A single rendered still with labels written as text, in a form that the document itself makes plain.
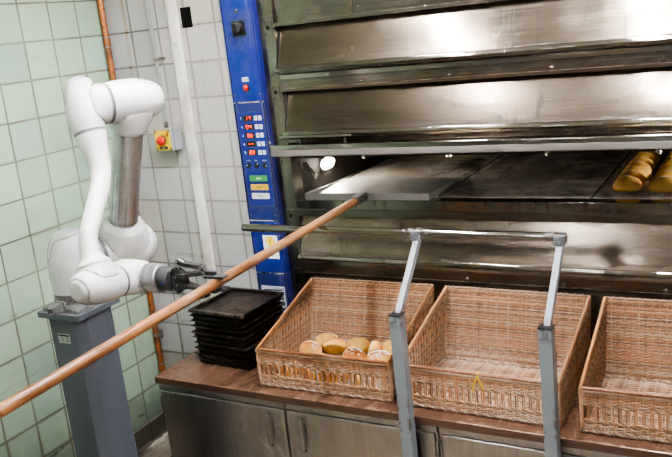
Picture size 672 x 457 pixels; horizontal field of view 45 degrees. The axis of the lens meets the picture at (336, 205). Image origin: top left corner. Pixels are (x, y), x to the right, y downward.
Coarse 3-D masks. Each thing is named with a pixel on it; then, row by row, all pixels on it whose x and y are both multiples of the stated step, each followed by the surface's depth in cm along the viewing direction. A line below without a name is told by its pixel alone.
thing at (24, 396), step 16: (336, 208) 301; (320, 224) 288; (288, 240) 269; (256, 256) 253; (224, 272) 241; (240, 272) 245; (208, 288) 231; (176, 304) 219; (144, 320) 209; (160, 320) 213; (128, 336) 202; (96, 352) 193; (64, 368) 185; (80, 368) 188; (32, 384) 178; (48, 384) 180; (16, 400) 173; (0, 416) 169
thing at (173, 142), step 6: (156, 132) 354; (162, 132) 353; (168, 132) 351; (174, 132) 353; (180, 132) 356; (156, 138) 355; (168, 138) 352; (174, 138) 353; (180, 138) 356; (156, 144) 356; (168, 144) 353; (174, 144) 353; (180, 144) 357; (156, 150) 357; (162, 150) 356; (168, 150) 354; (174, 150) 353
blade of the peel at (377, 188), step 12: (348, 180) 360; (360, 180) 357; (372, 180) 354; (384, 180) 351; (396, 180) 349; (408, 180) 346; (420, 180) 343; (432, 180) 340; (444, 180) 338; (456, 180) 336; (312, 192) 339; (324, 192) 343; (336, 192) 340; (348, 192) 337; (372, 192) 332; (384, 192) 329; (396, 192) 327; (408, 192) 324; (420, 192) 322; (432, 192) 312
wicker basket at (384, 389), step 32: (320, 288) 336; (352, 288) 330; (384, 288) 323; (416, 288) 316; (288, 320) 321; (320, 320) 336; (352, 320) 329; (384, 320) 323; (416, 320) 299; (256, 352) 302; (288, 352) 295; (288, 384) 299; (320, 384) 292; (384, 384) 280
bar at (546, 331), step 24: (528, 240) 254; (552, 240) 250; (408, 264) 268; (408, 288) 265; (552, 288) 242; (552, 312) 238; (552, 336) 235; (408, 360) 263; (552, 360) 235; (408, 384) 263; (552, 384) 237; (408, 408) 264; (552, 408) 239; (408, 432) 266; (552, 432) 241; (408, 456) 268; (552, 456) 243
